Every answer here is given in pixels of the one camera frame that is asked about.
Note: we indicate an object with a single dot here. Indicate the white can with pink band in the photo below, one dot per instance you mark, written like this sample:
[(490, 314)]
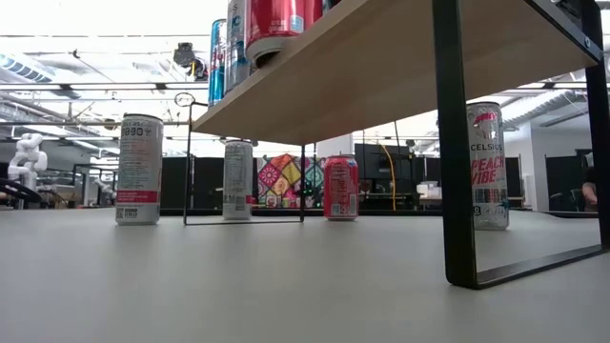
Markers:
[(139, 167), (237, 181)]

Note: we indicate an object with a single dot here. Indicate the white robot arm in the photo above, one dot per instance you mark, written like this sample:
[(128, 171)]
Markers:
[(106, 188), (28, 159)]

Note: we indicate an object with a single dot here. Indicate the black ceiling-mounted device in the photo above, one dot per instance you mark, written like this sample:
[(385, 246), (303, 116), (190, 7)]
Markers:
[(185, 54)]

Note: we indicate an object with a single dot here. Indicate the black cabinet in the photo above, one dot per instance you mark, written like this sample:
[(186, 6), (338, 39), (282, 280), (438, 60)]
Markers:
[(567, 183)]

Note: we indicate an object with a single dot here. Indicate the wooden shelf with black legs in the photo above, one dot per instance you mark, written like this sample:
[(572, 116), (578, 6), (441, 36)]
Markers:
[(381, 71)]

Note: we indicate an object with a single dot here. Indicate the colourful patterned wall panel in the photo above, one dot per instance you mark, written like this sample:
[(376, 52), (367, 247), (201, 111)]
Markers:
[(281, 176)]

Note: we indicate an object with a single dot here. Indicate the black metal rig frame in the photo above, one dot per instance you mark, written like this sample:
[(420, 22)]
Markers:
[(381, 212)]

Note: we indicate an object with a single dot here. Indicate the white box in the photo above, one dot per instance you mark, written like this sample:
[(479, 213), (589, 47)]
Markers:
[(429, 190)]

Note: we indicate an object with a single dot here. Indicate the white Celsius Peach Vibe can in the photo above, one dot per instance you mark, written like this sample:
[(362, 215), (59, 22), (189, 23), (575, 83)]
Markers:
[(488, 162)]

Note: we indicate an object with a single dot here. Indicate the black partition panel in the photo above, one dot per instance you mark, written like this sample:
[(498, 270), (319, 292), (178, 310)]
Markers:
[(205, 183), (376, 167)]

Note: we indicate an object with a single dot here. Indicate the silver blue Celsius can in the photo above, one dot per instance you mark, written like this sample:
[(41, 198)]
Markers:
[(236, 47)]

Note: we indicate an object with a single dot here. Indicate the person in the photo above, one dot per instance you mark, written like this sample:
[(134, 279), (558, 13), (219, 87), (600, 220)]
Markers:
[(590, 190)]

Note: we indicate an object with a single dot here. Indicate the blue silver Red Bull can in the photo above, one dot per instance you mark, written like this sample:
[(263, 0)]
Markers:
[(217, 71)]

